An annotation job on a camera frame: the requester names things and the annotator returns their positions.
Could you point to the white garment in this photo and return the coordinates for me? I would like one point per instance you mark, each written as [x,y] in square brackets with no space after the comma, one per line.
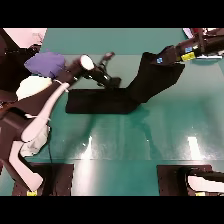
[35,145]

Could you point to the purple garment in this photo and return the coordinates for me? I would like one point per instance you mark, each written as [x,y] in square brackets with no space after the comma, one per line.
[46,65]

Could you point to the cream garment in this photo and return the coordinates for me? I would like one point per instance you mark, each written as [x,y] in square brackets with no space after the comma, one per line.
[31,86]

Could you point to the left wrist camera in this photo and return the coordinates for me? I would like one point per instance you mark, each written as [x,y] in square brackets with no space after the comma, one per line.
[107,58]

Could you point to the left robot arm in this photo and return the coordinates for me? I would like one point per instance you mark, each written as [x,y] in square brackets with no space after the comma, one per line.
[40,106]

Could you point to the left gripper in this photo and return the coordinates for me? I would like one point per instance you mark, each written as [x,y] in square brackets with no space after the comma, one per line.
[108,80]

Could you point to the black T-shirt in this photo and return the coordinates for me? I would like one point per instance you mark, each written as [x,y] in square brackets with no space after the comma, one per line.
[110,100]

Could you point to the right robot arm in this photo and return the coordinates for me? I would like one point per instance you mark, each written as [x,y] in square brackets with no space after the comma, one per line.
[206,43]

